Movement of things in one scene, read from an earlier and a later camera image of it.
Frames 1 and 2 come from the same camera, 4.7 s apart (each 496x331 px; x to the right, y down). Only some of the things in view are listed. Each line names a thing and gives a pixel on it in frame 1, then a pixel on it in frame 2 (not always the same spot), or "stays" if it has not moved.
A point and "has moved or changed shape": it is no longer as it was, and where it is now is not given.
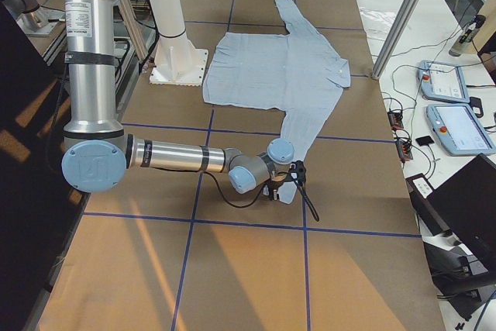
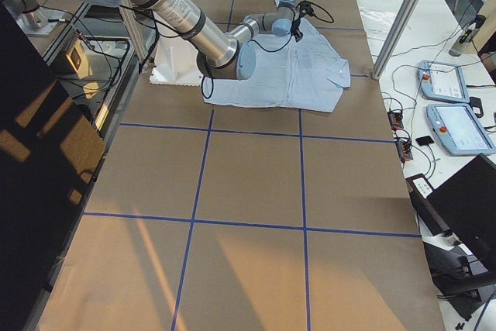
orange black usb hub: (395, 118) stays
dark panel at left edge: (39, 213) stays
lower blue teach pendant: (459, 130) stays
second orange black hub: (404, 149) stays
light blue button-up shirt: (300, 74) has moved or changed shape
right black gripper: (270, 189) -> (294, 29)
